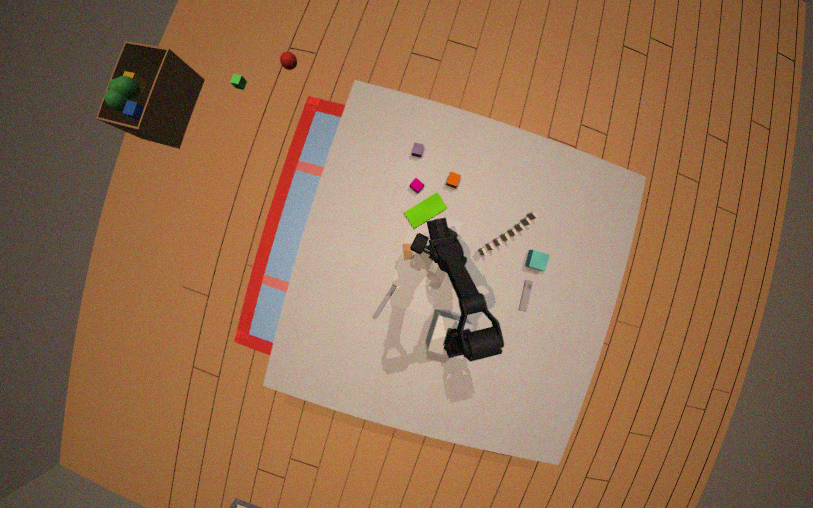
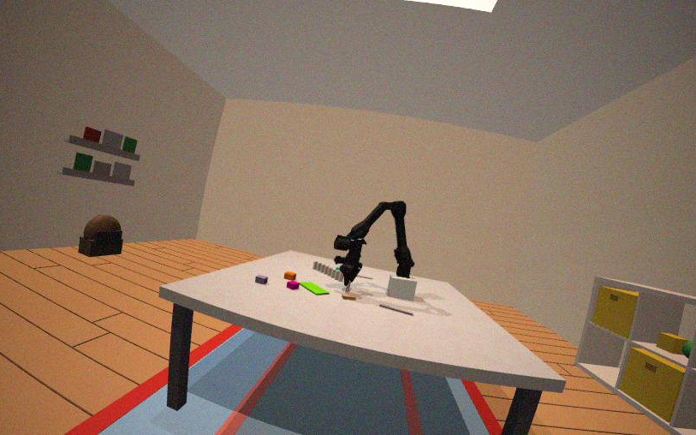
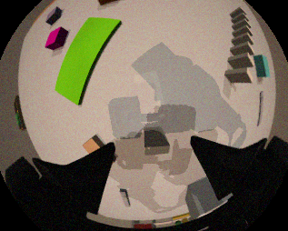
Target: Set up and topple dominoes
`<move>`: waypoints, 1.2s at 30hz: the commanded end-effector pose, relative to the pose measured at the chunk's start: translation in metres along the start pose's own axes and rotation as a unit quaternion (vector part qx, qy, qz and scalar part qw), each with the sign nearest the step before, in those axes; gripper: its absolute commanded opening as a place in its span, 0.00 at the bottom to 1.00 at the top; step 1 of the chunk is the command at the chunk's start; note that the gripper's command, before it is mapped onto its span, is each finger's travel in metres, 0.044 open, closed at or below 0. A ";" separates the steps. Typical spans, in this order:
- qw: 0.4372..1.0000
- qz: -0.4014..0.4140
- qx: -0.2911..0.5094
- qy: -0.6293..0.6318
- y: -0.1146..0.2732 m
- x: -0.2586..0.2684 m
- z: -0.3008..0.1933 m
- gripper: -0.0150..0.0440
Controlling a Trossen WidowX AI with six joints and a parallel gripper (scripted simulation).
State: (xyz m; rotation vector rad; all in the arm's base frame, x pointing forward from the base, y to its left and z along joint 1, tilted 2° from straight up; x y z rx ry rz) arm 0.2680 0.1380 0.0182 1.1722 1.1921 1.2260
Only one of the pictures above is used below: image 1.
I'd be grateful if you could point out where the teal block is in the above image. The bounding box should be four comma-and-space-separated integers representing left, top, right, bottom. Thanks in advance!
525, 250, 550, 271

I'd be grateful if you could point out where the magenta block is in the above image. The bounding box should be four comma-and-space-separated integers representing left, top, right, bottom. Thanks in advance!
410, 178, 424, 193

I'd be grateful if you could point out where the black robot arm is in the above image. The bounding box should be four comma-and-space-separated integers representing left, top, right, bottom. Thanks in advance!
427, 217, 504, 361

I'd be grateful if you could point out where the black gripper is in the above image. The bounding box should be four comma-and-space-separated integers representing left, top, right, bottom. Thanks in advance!
410, 233, 468, 265

